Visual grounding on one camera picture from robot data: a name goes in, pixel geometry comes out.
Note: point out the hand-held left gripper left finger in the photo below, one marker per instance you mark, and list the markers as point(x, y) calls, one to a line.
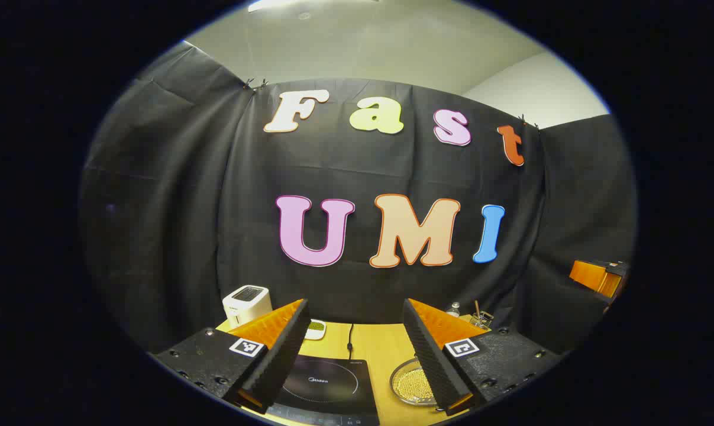
point(283, 349)

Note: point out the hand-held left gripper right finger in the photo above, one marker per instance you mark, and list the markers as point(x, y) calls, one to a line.
point(430, 355)

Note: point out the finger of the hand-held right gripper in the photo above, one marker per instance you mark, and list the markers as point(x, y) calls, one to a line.
point(590, 277)

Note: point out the stainless steel pot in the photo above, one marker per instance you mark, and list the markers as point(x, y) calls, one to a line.
point(407, 384)

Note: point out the black induction cooktop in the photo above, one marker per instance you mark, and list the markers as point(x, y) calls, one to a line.
point(327, 384)

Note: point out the pile of yellow soybeans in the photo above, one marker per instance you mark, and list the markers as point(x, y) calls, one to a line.
point(413, 386)

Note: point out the white divided dish of beans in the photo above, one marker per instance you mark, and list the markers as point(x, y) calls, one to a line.
point(316, 329)

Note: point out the clear bottle with pink label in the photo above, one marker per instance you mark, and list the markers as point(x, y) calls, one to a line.
point(453, 309)

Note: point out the white toaster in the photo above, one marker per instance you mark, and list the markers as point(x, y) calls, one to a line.
point(247, 302)

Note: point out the thin wooden stick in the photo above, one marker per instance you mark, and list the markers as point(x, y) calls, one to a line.
point(477, 307)

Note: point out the black backdrop cloth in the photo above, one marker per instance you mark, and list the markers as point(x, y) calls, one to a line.
point(185, 207)

